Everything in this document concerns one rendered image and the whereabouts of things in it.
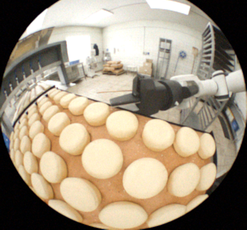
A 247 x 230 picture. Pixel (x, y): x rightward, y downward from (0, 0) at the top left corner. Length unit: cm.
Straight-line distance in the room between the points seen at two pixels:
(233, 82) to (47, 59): 98
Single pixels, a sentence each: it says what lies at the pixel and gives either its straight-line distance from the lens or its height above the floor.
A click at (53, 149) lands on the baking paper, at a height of 90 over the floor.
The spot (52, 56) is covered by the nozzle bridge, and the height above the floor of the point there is 110.
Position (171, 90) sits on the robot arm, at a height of 94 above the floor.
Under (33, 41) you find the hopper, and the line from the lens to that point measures 63.
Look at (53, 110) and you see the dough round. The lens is 21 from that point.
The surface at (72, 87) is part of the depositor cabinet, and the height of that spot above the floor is 83.
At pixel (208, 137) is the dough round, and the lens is 18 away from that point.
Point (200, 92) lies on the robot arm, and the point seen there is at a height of 94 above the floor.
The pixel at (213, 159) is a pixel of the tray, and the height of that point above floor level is 90.
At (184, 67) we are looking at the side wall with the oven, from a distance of 390.
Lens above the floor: 101
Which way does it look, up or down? 40 degrees down
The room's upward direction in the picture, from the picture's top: straight up
